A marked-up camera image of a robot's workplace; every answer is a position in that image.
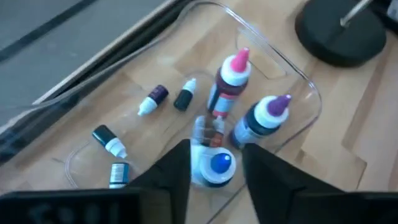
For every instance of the black aluminium table frame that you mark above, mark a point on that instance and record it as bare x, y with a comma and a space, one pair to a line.
93, 73

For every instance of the large pink-tip colouring bottle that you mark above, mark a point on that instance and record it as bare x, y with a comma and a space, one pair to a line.
230, 77

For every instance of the large blue-tip colouring bottle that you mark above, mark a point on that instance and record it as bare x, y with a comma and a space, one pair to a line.
217, 168

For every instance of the small purple-label dropper bottle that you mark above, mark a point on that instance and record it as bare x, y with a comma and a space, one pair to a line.
155, 98

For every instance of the small blue-label dropper bottle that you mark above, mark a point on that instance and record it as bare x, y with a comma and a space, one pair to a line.
119, 174

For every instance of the large purple-tip colouring bottle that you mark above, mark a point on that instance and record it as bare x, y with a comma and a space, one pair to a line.
261, 118

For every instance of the small dark dropper bottle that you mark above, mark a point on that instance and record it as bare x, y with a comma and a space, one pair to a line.
184, 98
107, 138

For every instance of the clear plastic bin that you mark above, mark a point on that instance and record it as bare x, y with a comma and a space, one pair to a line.
174, 62

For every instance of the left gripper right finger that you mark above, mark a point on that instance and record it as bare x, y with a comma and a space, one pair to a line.
295, 202

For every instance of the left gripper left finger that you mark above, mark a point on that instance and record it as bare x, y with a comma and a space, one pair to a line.
140, 205

